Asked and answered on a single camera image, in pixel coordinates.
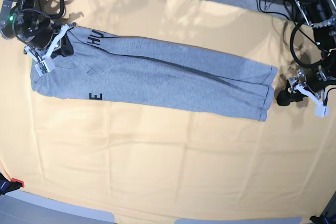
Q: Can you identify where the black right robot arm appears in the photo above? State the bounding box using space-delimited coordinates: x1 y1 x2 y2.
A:
1 0 74 58

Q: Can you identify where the yellow table cloth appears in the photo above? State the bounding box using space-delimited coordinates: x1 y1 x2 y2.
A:
1 0 335 223

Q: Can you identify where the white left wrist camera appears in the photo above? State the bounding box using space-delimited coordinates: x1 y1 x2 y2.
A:
314 105 329 118

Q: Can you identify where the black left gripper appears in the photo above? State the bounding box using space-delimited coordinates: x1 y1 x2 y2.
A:
276 68 335 106

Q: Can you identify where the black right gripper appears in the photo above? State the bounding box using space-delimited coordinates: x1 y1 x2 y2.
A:
15 19 74 57

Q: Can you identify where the grey t-shirt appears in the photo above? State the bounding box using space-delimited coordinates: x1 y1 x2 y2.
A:
30 27 278 121

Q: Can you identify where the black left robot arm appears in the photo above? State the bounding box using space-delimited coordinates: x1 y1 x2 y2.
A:
276 0 335 106

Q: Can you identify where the red and black clamp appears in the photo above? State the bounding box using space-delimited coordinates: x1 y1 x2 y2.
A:
0 174 25 195

